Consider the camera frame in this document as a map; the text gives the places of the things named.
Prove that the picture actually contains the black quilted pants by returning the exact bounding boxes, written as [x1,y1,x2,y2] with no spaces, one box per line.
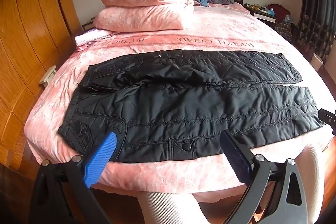
[58,50,323,163]

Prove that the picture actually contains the white waste bin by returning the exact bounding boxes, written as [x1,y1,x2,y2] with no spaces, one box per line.
[310,53,323,72]

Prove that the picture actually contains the dark patterned curtain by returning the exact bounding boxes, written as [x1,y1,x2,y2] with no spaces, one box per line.
[296,0,335,63]

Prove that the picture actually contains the dark red garment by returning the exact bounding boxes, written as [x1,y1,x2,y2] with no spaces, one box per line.
[267,4,291,22]

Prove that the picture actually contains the nightstand with clutter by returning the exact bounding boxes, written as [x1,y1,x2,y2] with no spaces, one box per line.
[244,3,276,29]

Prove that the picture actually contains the folded pink white towel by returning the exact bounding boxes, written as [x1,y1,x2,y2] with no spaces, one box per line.
[75,28,118,52]

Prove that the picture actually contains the pink bed with bedspread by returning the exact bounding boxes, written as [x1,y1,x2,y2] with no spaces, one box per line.
[25,5,335,203]

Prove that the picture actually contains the wooden wardrobe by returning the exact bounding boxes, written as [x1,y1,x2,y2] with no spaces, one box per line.
[1,0,81,170]

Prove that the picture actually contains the folded pink duvet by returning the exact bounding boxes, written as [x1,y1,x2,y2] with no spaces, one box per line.
[93,0,194,32]

